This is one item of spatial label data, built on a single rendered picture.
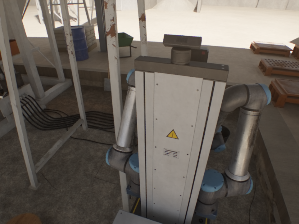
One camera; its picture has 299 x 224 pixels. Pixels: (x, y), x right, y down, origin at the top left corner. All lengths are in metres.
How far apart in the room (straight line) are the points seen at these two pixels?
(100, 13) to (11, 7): 2.93
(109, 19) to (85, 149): 2.08
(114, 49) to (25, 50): 2.87
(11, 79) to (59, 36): 4.94
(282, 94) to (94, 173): 3.20
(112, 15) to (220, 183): 1.27
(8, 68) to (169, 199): 1.73
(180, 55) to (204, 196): 0.92
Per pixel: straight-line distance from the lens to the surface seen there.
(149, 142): 0.91
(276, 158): 2.72
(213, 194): 1.28
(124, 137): 1.33
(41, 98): 4.40
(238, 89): 1.01
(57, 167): 2.90
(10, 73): 2.09
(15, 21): 4.02
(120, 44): 5.68
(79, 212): 2.39
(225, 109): 1.03
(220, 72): 0.68
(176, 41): 0.69
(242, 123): 1.12
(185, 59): 0.68
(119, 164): 1.37
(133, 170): 1.30
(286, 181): 2.54
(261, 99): 1.07
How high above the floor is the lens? 2.00
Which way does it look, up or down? 33 degrees down
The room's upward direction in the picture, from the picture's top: straight up
